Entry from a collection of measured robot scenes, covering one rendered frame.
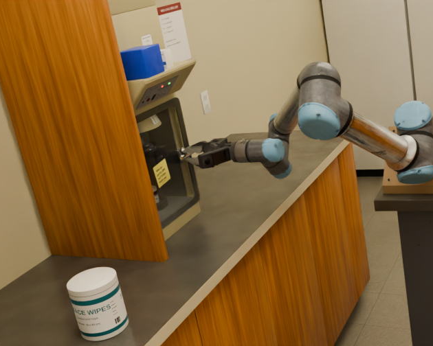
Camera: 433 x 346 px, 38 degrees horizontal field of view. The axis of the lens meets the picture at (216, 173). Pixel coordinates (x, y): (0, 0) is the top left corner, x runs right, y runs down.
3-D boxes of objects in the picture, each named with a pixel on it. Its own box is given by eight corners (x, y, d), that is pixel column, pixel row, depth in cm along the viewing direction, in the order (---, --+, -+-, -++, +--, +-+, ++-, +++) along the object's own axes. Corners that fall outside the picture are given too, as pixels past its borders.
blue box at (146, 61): (121, 81, 195) (115, 53, 192) (139, 74, 203) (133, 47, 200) (148, 78, 190) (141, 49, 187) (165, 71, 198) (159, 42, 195)
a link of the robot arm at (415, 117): (437, 114, 207) (429, 93, 197) (438, 150, 202) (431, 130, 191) (401, 119, 213) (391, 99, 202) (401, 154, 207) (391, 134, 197)
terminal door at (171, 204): (153, 235, 209) (125, 120, 197) (199, 200, 233) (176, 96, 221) (155, 235, 208) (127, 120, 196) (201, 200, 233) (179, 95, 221)
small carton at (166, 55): (154, 71, 205) (150, 52, 203) (160, 67, 209) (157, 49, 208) (167, 68, 203) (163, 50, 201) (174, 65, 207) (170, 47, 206)
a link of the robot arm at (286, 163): (294, 150, 217) (282, 135, 208) (292, 179, 212) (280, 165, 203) (273, 153, 220) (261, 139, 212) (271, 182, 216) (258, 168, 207)
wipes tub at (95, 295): (71, 338, 164) (56, 288, 160) (101, 312, 175) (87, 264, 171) (109, 344, 158) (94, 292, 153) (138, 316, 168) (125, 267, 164)
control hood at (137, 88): (121, 115, 196) (113, 84, 193) (174, 90, 222) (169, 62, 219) (151, 112, 190) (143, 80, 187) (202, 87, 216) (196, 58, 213)
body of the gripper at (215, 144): (216, 158, 219) (247, 157, 213) (204, 167, 212) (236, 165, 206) (212, 137, 217) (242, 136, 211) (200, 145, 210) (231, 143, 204)
